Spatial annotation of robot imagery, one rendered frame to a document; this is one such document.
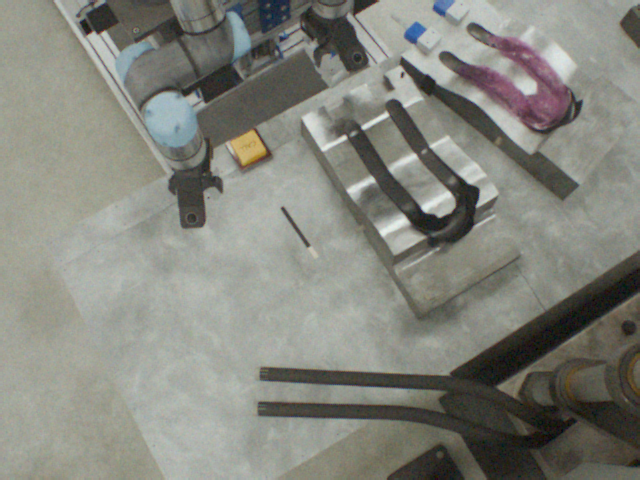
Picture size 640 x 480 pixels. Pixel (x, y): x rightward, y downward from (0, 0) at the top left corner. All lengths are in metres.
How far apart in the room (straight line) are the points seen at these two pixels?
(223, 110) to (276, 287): 0.95
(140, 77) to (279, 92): 1.21
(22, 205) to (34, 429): 0.78
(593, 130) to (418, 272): 0.51
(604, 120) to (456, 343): 0.60
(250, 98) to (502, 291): 1.15
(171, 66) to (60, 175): 1.48
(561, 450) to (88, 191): 1.76
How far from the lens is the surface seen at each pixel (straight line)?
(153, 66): 1.14
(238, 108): 2.29
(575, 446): 1.57
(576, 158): 1.56
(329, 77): 1.49
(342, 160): 1.47
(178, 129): 1.06
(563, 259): 1.59
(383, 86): 1.58
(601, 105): 1.64
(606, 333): 1.62
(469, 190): 1.43
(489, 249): 1.48
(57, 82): 2.73
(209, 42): 1.14
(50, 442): 2.40
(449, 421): 1.38
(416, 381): 1.36
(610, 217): 1.67
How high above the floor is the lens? 2.25
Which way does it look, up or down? 75 degrees down
